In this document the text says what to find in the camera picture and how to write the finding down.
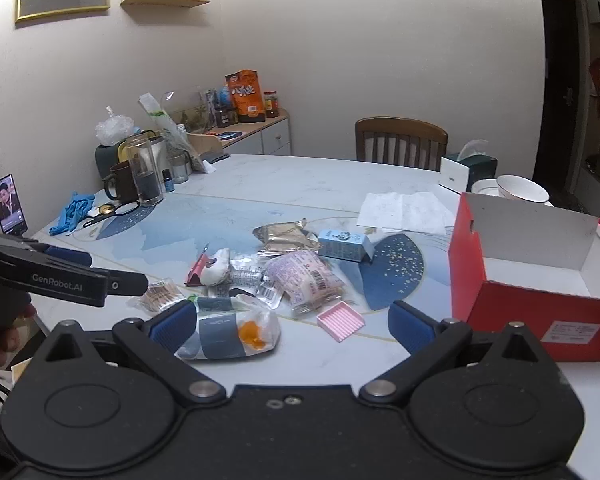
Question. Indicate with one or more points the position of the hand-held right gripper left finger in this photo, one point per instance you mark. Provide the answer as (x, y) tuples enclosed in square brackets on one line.
[(172, 322)]

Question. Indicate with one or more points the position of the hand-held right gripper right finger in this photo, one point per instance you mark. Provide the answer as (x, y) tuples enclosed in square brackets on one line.
[(410, 322)]

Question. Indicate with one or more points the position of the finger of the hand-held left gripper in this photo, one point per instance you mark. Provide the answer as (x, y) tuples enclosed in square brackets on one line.
[(130, 283), (72, 258)]

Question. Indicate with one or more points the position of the small clear cookie packet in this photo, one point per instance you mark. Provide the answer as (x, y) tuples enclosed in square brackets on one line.
[(157, 297)]

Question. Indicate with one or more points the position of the pink binder clip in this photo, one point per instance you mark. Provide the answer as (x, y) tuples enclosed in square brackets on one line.
[(196, 272)]

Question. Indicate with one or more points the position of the clear bag with orange piece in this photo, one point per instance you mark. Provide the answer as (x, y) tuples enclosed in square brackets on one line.
[(230, 330)]

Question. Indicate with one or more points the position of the pink ribbed tray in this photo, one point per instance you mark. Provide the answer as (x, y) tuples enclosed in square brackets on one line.
[(341, 321)]

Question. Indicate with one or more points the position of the white plush toy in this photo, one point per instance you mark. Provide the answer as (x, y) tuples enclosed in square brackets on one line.
[(215, 267)]

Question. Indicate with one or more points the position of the red cardboard box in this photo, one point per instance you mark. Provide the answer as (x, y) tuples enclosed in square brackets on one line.
[(467, 270)]

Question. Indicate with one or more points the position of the silver foil pouch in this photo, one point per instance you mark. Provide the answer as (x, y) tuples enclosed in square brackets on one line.
[(247, 277)]

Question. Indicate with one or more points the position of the light blue carton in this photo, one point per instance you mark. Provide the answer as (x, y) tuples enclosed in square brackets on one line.
[(342, 245)]

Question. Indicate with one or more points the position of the pink printed snack packet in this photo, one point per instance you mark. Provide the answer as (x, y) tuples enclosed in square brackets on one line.
[(305, 277)]

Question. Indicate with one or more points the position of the gold foil packet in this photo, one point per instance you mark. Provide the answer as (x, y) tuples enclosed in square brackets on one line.
[(280, 235)]

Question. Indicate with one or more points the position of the white blue patterned desktop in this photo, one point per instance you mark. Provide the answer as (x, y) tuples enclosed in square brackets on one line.
[(260, 190)]

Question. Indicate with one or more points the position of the person's left hand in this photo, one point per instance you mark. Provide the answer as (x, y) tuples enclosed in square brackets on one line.
[(17, 332)]

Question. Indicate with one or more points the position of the blue gloves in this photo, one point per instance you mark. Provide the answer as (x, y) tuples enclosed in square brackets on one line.
[(70, 215)]

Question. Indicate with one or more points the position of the black scissors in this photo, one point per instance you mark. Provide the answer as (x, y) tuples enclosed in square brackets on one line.
[(96, 219)]

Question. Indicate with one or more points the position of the small gold round object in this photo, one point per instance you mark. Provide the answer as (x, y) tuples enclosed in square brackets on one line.
[(105, 208)]

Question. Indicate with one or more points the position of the smartphone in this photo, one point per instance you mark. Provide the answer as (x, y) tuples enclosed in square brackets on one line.
[(7, 205)]

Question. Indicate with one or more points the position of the dark mug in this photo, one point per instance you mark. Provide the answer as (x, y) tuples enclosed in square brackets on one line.
[(122, 182)]

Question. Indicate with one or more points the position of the dark green container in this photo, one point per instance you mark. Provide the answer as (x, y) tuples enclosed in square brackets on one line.
[(105, 160)]

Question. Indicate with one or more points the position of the tall glass jar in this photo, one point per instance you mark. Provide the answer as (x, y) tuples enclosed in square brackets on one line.
[(147, 180)]

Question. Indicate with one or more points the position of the small blue bottle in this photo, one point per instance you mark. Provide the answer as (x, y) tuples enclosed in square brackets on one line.
[(168, 182)]

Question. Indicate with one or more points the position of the white paper sheet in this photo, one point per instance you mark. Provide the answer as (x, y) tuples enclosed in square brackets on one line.
[(400, 210)]

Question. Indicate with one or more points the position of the clear glass cup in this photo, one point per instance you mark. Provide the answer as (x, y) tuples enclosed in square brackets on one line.
[(179, 170)]

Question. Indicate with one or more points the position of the white electric kettle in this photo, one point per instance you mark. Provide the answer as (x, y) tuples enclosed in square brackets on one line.
[(157, 152)]

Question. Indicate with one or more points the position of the clear knotted plastic bag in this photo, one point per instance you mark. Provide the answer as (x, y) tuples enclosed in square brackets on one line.
[(114, 127)]

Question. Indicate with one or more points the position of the white bowl on plates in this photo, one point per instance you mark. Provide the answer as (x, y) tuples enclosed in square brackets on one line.
[(482, 187)]

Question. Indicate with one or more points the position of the green white tissue box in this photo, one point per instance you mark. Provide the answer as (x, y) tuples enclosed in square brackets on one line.
[(455, 175)]

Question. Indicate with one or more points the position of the beige paper box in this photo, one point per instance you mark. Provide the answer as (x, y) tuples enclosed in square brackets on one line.
[(205, 142)]

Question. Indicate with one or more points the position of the green white noodle packet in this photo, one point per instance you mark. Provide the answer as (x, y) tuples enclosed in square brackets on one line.
[(167, 127)]

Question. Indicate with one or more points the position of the glass terrarium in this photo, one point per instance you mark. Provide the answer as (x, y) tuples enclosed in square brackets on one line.
[(192, 115)]

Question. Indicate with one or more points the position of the dark jar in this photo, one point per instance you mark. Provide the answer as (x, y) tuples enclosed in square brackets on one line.
[(223, 117)]

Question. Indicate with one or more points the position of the slatted wooden chair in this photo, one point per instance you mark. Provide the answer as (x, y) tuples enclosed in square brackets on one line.
[(400, 127)]

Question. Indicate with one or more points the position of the white sideboard cabinet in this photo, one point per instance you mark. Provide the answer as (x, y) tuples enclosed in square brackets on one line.
[(275, 137)]

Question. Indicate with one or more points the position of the orange snack bag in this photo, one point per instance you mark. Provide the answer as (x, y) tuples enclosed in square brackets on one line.
[(245, 95)]

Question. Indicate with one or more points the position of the red sauce jar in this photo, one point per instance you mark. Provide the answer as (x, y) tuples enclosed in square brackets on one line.
[(271, 105)]

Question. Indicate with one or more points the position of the dark door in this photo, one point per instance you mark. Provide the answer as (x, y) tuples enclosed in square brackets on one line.
[(560, 85)]

